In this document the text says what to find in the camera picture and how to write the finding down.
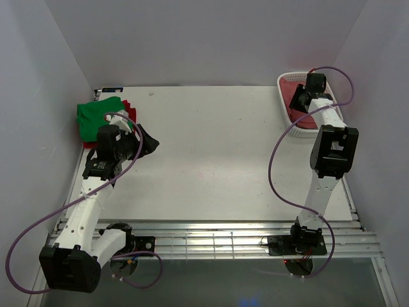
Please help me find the pink red t shirt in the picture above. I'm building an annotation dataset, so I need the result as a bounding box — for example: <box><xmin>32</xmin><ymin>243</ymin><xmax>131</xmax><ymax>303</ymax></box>
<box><xmin>279</xmin><ymin>78</ymin><xmax>317</xmax><ymax>130</ymax></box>

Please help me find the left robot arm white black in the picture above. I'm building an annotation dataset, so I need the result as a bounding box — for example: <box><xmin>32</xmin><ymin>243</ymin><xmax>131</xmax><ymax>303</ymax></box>
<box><xmin>39</xmin><ymin>124</ymin><xmax>159</xmax><ymax>293</ymax></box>

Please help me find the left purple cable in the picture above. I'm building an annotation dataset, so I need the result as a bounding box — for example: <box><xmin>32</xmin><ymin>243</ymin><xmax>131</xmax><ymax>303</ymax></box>
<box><xmin>5</xmin><ymin>111</ymin><xmax>163</xmax><ymax>294</ymax></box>

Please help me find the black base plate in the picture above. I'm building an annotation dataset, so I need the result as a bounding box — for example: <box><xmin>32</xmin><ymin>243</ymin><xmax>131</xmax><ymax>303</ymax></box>
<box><xmin>130</xmin><ymin>236</ymin><xmax>156</xmax><ymax>252</ymax></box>
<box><xmin>267</xmin><ymin>235</ymin><xmax>327</xmax><ymax>256</ymax></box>

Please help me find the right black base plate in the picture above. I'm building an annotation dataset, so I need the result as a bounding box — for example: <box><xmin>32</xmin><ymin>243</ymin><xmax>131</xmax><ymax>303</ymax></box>
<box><xmin>267</xmin><ymin>235</ymin><xmax>327</xmax><ymax>256</ymax></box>

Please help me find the aluminium frame rail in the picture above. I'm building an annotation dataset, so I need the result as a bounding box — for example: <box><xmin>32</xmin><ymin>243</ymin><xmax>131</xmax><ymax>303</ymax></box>
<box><xmin>41</xmin><ymin>220</ymin><xmax>384</xmax><ymax>260</ymax></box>

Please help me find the folded red t shirt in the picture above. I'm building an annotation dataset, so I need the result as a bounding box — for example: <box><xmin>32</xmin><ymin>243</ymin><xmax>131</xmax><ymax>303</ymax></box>
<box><xmin>82</xmin><ymin>99</ymin><xmax>138</xmax><ymax>150</ymax></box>

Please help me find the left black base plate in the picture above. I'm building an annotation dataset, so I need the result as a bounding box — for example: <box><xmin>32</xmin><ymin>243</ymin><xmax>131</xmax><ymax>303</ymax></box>
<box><xmin>130</xmin><ymin>236</ymin><xmax>156</xmax><ymax>252</ymax></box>

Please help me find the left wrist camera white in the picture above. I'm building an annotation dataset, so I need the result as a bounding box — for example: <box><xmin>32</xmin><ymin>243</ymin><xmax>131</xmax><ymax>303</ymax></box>
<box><xmin>105</xmin><ymin>110</ymin><xmax>133</xmax><ymax>132</ymax></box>

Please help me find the white plastic basket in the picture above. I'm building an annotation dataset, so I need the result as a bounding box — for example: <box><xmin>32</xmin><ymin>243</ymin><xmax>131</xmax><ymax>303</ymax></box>
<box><xmin>277</xmin><ymin>70</ymin><xmax>346</xmax><ymax>138</ymax></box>

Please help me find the blue label sticker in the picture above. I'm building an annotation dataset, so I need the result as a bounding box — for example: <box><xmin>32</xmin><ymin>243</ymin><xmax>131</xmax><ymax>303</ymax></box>
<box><xmin>101</xmin><ymin>87</ymin><xmax>123</xmax><ymax>93</ymax></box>

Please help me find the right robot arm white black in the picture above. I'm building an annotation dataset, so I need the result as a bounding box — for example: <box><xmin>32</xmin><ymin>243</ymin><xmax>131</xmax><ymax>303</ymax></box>
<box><xmin>289</xmin><ymin>72</ymin><xmax>359</xmax><ymax>253</ymax></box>

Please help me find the folded green t shirt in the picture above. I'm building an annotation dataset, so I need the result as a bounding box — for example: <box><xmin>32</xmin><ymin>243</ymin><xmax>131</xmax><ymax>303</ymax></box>
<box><xmin>76</xmin><ymin>97</ymin><xmax>132</xmax><ymax>143</ymax></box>

